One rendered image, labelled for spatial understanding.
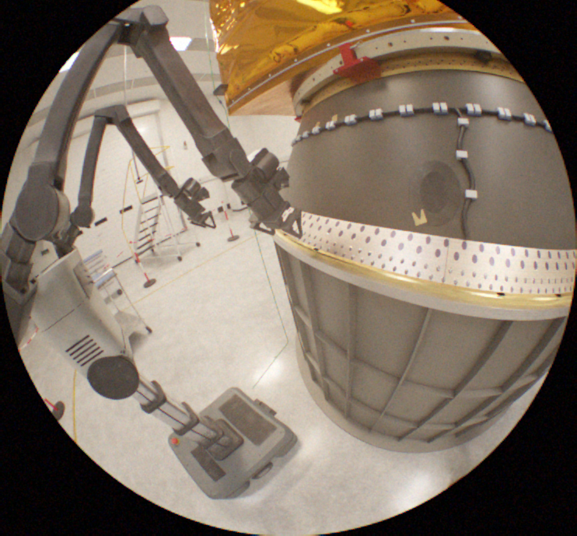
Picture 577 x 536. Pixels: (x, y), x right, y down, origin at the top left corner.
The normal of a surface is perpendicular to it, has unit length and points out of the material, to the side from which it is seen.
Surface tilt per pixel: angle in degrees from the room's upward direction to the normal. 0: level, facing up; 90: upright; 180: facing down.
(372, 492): 0
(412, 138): 62
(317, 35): 132
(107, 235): 90
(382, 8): 120
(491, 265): 43
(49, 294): 90
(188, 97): 91
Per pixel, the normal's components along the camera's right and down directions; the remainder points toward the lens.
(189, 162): 0.72, 0.14
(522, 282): -0.51, -0.35
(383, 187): -0.75, -0.07
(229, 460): -0.20, -0.89
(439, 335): -0.61, 0.43
